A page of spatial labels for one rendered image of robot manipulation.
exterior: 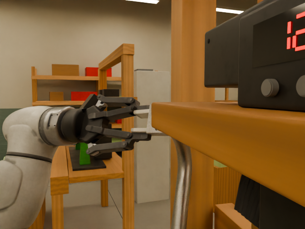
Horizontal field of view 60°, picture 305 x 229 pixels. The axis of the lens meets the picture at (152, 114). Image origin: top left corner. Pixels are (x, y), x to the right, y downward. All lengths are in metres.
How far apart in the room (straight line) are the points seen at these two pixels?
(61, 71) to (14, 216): 6.02
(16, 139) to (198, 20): 0.50
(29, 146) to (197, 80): 0.42
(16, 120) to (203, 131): 0.53
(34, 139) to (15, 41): 6.64
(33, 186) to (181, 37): 0.47
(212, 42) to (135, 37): 7.19
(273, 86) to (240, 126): 0.04
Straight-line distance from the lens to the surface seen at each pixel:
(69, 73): 6.56
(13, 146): 0.67
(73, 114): 0.58
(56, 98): 6.54
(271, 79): 0.19
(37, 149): 0.65
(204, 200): 0.72
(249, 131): 0.16
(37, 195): 0.65
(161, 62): 7.63
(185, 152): 0.55
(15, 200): 0.64
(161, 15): 7.90
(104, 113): 0.55
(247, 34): 0.23
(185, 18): 0.67
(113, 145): 0.51
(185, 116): 0.26
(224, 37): 0.30
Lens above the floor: 1.55
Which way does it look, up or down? 4 degrees down
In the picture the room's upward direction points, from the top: straight up
